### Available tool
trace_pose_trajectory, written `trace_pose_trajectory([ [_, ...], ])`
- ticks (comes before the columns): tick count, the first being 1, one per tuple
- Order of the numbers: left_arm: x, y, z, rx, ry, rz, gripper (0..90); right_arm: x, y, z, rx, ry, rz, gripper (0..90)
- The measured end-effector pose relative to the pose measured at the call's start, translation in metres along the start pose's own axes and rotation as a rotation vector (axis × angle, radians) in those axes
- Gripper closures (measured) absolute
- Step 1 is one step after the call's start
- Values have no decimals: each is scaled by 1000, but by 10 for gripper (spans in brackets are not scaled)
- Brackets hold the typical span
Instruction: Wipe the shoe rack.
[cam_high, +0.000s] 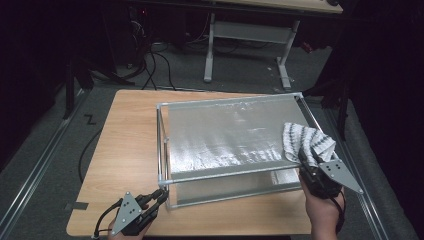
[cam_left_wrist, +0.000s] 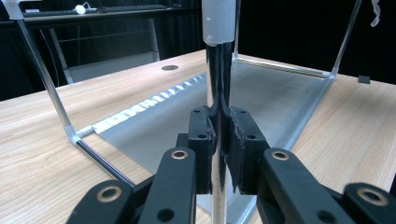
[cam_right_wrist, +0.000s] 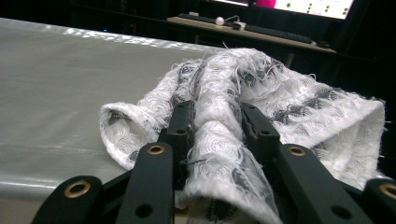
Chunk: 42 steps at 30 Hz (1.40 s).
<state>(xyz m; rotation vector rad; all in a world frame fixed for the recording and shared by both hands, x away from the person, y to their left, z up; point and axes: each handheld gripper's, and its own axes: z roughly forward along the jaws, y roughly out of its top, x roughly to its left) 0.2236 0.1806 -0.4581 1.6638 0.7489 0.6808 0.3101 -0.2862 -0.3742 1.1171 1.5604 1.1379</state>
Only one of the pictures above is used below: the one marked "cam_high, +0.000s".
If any black floor cable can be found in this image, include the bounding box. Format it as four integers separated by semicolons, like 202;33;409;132
78;128;103;184

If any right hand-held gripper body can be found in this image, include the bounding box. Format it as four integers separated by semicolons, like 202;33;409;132
298;159;364;200

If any white-legged wooden desk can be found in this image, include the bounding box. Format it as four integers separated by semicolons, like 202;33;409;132
199;0;344;91

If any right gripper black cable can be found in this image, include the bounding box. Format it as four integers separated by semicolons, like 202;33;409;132
329;195;348;234

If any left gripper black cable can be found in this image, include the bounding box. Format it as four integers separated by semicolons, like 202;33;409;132
92;198;124;239

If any grey tape piece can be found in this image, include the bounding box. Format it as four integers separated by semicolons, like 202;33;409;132
64;201;89;211

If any thin grey floor cable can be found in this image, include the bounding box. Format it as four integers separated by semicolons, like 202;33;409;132
151;84;209;93

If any person's right hand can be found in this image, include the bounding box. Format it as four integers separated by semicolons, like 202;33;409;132
299;174;347;240

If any bundle of black cables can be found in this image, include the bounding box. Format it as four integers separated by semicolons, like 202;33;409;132
128;39;178;92

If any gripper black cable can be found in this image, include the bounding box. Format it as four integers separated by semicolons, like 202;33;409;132
329;195;348;234
92;198;124;239

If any metal floor rail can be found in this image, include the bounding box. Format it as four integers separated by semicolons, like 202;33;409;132
0;89;86;234
324;108;389;240

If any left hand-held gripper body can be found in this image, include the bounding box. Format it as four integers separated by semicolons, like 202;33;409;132
111;192;159;237

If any black metal stand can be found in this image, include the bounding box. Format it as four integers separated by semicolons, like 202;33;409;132
291;78;351;141
63;58;134;120

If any white black-patterned cloth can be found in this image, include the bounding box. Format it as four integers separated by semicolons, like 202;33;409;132
282;122;338;168

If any dark computer tower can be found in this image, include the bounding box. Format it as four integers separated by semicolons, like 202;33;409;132
128;5;152;66

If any person's left hand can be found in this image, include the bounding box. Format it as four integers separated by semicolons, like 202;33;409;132
107;219;153;240

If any two-tier metal frame rack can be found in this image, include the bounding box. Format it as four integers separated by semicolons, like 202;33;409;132
156;92;341;209

